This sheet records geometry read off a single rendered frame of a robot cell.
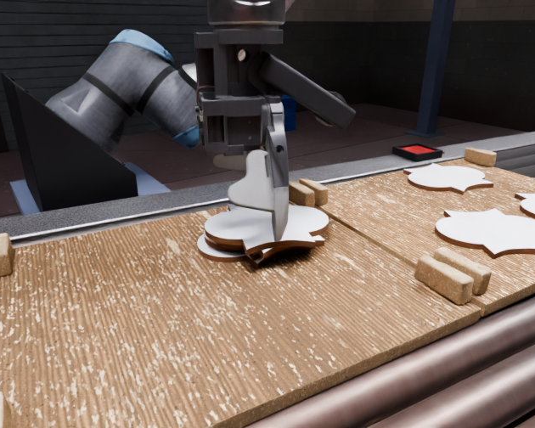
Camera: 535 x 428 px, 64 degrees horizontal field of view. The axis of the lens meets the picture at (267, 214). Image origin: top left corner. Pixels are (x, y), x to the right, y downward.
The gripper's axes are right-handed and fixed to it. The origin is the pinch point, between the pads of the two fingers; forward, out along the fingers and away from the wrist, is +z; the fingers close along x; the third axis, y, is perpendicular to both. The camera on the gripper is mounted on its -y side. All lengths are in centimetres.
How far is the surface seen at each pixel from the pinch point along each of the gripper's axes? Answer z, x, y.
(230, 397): 4.3, 22.0, 8.0
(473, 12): -37, -479, -384
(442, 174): 3.4, -17.2, -35.6
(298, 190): 1.8, -11.4, -7.4
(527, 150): 6, -35, -71
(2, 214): 98, -260, 124
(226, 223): 0.9, -0.4, 4.9
